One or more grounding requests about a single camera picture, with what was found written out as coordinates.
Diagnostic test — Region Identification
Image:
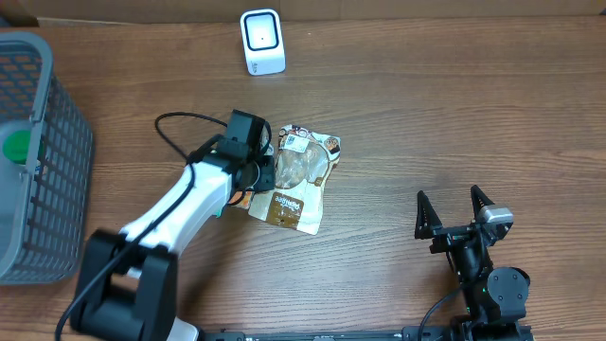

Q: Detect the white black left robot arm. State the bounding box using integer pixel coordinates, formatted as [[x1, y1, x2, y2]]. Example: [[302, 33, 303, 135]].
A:
[[61, 135, 274, 341]]

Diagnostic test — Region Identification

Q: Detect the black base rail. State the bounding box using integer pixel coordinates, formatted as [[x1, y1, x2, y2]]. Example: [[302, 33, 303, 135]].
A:
[[198, 326, 455, 341]]

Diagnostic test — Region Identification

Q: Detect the white barcode scanner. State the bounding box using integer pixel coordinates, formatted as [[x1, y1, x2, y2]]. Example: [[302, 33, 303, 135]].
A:
[[240, 9, 286, 76]]

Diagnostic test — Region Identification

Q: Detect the brown white snack pouch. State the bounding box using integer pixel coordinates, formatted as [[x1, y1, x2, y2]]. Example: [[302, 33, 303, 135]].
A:
[[248, 124, 342, 235]]

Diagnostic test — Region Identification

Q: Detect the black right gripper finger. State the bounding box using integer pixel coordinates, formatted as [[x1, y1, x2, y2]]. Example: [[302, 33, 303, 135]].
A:
[[471, 185, 494, 221], [415, 190, 443, 240]]

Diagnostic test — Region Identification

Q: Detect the grey plastic mesh basket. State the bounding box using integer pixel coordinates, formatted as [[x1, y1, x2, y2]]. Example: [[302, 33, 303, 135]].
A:
[[1, 31, 95, 285]]

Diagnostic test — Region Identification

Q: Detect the orange tissue pack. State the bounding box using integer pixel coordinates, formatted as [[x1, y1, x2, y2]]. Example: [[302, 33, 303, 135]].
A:
[[227, 189, 255, 210]]

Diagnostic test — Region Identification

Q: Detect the green capped bottle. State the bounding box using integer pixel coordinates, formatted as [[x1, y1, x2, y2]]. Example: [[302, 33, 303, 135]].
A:
[[2, 130, 31, 165]]

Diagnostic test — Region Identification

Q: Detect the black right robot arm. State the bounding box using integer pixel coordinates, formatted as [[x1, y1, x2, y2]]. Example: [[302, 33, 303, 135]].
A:
[[410, 185, 534, 341]]

